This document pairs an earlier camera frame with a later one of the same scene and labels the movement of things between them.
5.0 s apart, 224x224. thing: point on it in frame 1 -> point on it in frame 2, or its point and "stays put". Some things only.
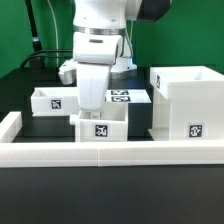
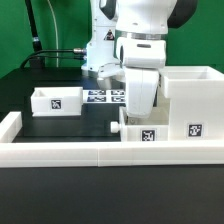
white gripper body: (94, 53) -> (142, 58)
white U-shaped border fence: (14, 153) stays put
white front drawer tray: (109, 124) -> (151, 129)
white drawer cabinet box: (188, 103) stays put
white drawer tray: (55, 101) stays put
